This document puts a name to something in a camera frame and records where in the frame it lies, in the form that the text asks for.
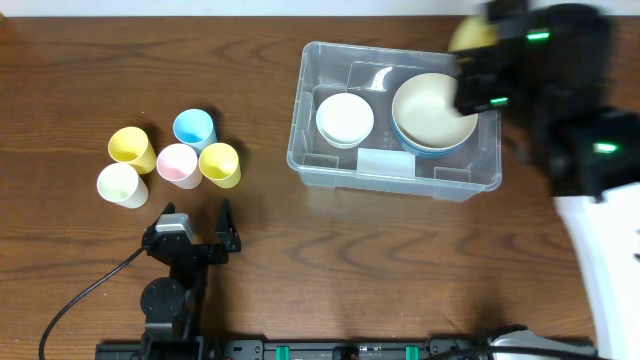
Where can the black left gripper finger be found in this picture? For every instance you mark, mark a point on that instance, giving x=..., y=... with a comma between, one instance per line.
x=226, y=231
x=169, y=209

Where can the white cup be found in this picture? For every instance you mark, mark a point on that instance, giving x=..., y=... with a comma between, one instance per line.
x=119, y=183

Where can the pink cup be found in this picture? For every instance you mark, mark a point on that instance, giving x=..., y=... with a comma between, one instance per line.
x=178, y=164

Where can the yellow cup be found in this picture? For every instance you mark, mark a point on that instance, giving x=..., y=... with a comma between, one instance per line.
x=219, y=162
x=131, y=145

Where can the white small bowl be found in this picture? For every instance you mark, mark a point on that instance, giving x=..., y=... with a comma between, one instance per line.
x=344, y=120

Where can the yellow cup right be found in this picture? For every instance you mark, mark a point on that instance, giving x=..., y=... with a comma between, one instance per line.
x=219, y=162

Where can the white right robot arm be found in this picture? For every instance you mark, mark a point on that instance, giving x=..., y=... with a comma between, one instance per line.
x=592, y=165

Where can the beige bowl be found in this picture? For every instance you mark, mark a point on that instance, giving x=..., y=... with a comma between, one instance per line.
x=423, y=113

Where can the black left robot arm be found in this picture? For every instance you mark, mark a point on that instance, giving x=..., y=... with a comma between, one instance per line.
x=172, y=304

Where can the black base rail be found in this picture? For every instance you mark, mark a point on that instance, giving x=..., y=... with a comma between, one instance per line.
x=438, y=348

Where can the light blue cup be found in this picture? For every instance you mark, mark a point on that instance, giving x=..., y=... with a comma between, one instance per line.
x=195, y=128

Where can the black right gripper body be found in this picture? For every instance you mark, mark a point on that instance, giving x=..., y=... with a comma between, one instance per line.
x=470, y=93

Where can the yellow small bowl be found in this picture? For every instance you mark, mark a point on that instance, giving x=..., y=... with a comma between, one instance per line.
x=473, y=32

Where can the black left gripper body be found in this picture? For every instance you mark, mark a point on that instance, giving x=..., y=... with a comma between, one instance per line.
x=198, y=250

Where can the yellow cup left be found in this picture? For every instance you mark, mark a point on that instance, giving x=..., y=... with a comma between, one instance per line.
x=131, y=145

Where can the clear plastic storage bin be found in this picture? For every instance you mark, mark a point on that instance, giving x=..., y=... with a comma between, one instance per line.
x=380, y=163

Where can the dark blue bowl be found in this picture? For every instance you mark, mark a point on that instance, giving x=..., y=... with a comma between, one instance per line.
x=419, y=151

